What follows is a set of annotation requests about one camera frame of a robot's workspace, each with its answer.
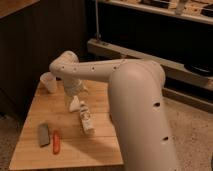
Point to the metal pole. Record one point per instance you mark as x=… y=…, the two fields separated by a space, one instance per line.
x=97 y=21

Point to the upper bench with clutter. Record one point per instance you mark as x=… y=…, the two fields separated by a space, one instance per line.
x=192 y=10

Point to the white rectangular block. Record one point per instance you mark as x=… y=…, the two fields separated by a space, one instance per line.
x=75 y=104

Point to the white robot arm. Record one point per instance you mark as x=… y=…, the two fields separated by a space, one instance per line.
x=136 y=106

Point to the wooden folding table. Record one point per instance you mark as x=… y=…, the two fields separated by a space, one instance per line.
x=76 y=148

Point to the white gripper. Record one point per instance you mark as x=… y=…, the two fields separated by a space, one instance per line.
x=73 y=87

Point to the grey sponge block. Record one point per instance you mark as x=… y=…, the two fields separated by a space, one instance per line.
x=43 y=135

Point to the dark wooden cabinet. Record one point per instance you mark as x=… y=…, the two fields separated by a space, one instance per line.
x=29 y=40

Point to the translucent plastic cup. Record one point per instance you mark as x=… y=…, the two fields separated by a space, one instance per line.
x=49 y=81

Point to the white labelled bottle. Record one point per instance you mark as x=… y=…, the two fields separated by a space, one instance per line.
x=85 y=117

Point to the wooden shelf rail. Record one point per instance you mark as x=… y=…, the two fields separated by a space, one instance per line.
x=174 y=70

